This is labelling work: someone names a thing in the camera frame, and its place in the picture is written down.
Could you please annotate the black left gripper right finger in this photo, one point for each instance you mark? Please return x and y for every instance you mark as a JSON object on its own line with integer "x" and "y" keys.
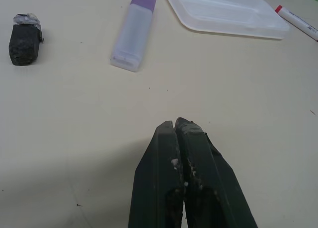
{"x": 211, "y": 178}

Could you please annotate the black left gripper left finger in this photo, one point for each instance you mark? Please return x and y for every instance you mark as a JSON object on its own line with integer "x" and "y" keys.
{"x": 149, "y": 178}

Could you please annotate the translucent lead case purple cap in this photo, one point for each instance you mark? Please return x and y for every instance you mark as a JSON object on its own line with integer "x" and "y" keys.
{"x": 133, "y": 36}

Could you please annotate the white marker with red cap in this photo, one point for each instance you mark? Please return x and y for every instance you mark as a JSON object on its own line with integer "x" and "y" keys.
{"x": 298, "y": 20}

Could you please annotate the black eraser with grey wrap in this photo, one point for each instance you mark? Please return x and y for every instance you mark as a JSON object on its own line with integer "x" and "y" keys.
{"x": 24, "y": 44}

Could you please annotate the white plastic case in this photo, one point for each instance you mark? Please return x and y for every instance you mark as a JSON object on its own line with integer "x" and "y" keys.
{"x": 228, "y": 12}

